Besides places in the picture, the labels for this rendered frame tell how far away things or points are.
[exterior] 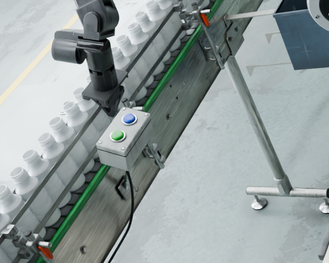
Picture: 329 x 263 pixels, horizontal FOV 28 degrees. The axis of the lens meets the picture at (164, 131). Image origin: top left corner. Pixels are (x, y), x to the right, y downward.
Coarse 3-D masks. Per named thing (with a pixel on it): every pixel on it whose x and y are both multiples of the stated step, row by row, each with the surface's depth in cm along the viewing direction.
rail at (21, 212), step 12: (180, 0) 202; (204, 0) 213; (144, 48) 186; (168, 48) 196; (144, 84) 186; (132, 96) 181; (84, 132) 165; (72, 144) 162; (84, 168) 165; (48, 180) 155; (72, 180) 162; (12, 192) 155; (36, 192) 152; (24, 204) 149; (48, 216) 155; (0, 240) 143
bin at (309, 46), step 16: (288, 0) 213; (304, 0) 223; (224, 16) 219; (240, 16) 217; (256, 16) 213; (288, 16) 202; (304, 16) 200; (272, 32) 242; (288, 32) 206; (304, 32) 204; (320, 32) 201; (288, 48) 211; (304, 48) 208; (320, 48) 205; (272, 64) 225; (304, 64) 212; (320, 64) 210
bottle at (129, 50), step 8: (120, 40) 186; (128, 40) 184; (120, 48) 185; (128, 48) 185; (136, 48) 186; (128, 56) 185; (136, 64) 186; (144, 64) 188; (144, 72) 188; (152, 80) 191
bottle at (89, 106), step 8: (80, 88) 171; (80, 96) 169; (80, 104) 171; (88, 104) 170; (96, 104) 171; (88, 112) 170; (104, 112) 174; (96, 120) 172; (104, 120) 174; (104, 128) 174
